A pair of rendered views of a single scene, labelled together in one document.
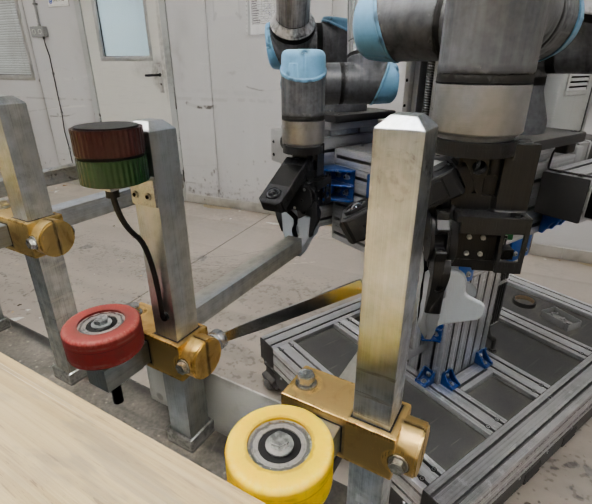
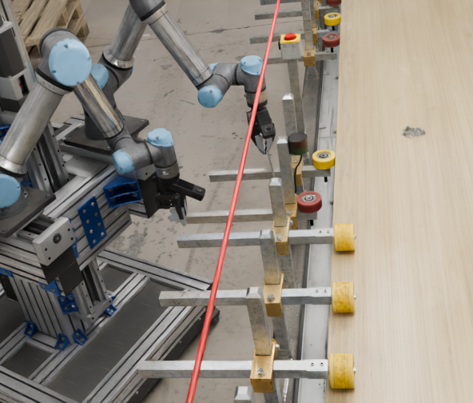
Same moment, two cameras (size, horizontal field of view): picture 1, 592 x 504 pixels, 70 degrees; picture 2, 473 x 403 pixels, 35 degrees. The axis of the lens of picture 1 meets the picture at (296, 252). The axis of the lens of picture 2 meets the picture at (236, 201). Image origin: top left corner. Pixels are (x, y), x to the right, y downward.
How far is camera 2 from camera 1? 2.56 m
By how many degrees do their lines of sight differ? 89
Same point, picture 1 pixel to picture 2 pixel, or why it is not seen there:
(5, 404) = (345, 192)
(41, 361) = (292, 307)
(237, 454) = (330, 157)
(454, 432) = (150, 293)
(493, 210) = not seen: hidden behind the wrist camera
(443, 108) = (264, 96)
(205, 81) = not seen: outside the picture
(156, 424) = (297, 250)
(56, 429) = (343, 181)
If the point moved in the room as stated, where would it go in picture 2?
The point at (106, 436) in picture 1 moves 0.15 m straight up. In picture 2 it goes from (339, 175) to (336, 136)
